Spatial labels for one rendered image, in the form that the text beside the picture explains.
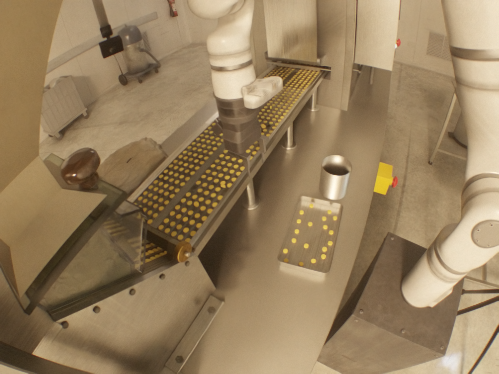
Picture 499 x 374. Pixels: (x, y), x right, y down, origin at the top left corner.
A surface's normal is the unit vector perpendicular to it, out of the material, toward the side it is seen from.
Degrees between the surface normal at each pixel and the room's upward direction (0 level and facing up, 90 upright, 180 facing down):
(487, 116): 121
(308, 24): 90
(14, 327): 0
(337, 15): 90
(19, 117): 114
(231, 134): 70
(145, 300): 90
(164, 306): 90
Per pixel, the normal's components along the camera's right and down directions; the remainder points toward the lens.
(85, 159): 0.10, -0.65
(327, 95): -0.47, 0.67
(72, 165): -0.06, -0.52
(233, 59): 0.22, 0.69
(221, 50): -0.22, 0.70
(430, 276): -0.91, 0.36
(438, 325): -0.11, -0.69
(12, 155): 0.84, 0.53
